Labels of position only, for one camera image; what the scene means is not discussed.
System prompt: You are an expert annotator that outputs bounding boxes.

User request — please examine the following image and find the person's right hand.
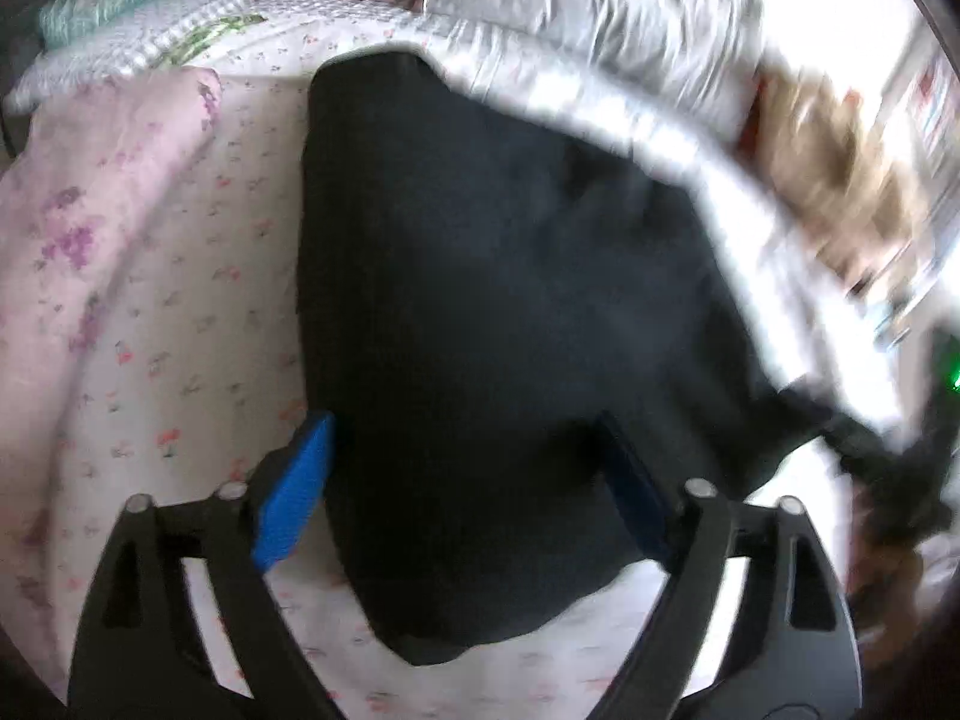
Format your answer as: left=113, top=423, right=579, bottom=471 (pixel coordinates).
left=847, top=495, right=935, bottom=642

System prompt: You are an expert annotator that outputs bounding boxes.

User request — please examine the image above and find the light grey pillow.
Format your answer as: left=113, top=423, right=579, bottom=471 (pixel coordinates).
left=424, top=0, right=767, bottom=145

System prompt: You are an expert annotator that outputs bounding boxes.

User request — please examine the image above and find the pink floral blanket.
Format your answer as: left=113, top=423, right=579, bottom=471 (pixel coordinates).
left=0, top=66, right=226, bottom=695

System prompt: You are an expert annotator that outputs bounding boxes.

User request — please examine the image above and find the black padded jacket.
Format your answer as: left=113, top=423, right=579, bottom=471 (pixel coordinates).
left=296, top=51, right=852, bottom=667

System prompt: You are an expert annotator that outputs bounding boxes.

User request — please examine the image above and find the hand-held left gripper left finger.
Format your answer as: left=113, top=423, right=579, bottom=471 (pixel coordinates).
left=66, top=411, right=347, bottom=720

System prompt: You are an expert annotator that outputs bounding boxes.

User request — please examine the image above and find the white floral bedsheet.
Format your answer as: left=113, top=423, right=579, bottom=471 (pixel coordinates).
left=45, top=11, right=908, bottom=720

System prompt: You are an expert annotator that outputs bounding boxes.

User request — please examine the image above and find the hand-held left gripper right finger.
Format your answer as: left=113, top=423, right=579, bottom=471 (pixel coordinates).
left=596, top=411, right=863, bottom=720

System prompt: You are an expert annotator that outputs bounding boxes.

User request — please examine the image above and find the teal patterned cushion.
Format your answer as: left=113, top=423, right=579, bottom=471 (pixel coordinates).
left=37, top=0, right=160, bottom=47

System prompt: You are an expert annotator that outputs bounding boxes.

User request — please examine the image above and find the grey checked sheet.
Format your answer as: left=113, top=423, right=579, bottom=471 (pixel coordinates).
left=4, top=0, right=421, bottom=115

